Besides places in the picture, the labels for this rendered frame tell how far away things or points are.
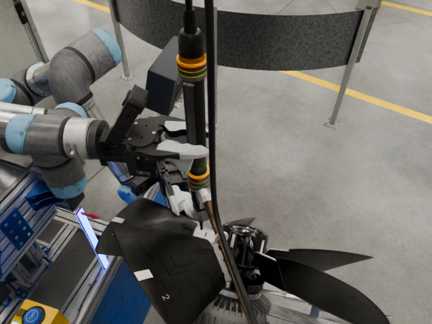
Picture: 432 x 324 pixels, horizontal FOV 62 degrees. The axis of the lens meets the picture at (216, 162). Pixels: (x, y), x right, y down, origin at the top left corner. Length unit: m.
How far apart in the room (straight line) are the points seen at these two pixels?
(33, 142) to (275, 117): 2.54
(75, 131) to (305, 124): 2.55
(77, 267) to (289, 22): 1.90
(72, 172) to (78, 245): 1.43
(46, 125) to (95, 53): 0.42
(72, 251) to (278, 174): 1.44
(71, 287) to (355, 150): 2.16
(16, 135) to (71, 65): 0.37
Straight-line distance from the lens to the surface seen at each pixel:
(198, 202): 0.68
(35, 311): 1.06
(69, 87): 1.02
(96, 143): 0.65
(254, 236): 0.84
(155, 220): 0.97
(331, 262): 1.08
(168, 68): 1.37
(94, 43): 1.08
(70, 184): 0.77
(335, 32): 2.59
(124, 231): 0.69
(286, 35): 2.49
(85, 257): 2.12
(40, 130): 0.69
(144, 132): 0.63
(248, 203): 2.45
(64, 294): 2.06
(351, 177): 2.75
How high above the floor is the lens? 1.99
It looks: 48 degrees down
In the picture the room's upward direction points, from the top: straight up
